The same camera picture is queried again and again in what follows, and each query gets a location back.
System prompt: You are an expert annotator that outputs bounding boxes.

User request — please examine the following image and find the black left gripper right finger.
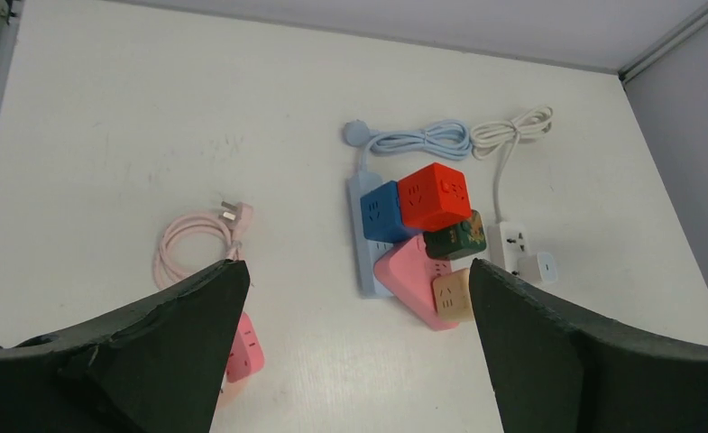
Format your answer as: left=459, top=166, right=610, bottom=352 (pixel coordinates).
left=469, top=259, right=708, bottom=432

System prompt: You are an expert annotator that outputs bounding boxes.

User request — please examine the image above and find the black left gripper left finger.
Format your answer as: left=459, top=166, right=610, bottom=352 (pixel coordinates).
left=0, top=260, right=250, bottom=432

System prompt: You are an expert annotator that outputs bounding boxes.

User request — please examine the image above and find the white charger plug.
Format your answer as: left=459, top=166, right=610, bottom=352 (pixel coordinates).
left=517, top=252, right=558, bottom=285

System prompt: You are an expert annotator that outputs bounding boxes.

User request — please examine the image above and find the beige cube socket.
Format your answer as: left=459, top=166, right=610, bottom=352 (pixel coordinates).
left=432, top=268, right=474, bottom=322

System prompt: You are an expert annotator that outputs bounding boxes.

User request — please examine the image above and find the dark green cube socket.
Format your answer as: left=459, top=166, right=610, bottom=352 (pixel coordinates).
left=423, top=209, right=487, bottom=261

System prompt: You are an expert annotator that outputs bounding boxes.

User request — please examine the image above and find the red cube socket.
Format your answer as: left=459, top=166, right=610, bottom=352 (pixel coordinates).
left=397, top=162, right=472, bottom=232

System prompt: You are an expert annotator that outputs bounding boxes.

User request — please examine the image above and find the blue cube socket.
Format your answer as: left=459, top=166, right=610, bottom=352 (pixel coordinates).
left=360, top=180, right=420, bottom=244

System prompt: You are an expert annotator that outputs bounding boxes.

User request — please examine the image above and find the white power strip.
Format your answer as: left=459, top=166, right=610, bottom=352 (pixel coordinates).
left=486, top=221, right=531, bottom=275

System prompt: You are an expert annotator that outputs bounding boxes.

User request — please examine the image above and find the pink round socket base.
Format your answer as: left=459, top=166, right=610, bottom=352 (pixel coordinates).
left=216, top=312, right=265, bottom=408

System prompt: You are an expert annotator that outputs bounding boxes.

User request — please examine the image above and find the pink triangular power strip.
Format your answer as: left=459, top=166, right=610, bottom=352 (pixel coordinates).
left=373, top=235, right=458, bottom=331

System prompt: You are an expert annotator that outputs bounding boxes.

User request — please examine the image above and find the light blue power strip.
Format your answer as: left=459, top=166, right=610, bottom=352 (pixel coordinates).
left=346, top=170, right=393, bottom=299

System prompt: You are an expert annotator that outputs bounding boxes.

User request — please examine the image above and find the pink coiled power cable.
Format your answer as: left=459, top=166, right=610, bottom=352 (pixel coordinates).
left=152, top=201, right=255, bottom=291

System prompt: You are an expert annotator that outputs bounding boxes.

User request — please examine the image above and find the white coiled cable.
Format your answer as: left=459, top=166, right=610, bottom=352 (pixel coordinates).
left=469, top=106, right=555, bottom=226

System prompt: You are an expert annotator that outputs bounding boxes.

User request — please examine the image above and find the light blue coiled cable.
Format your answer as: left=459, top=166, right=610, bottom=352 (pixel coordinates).
left=342, top=118, right=473, bottom=174

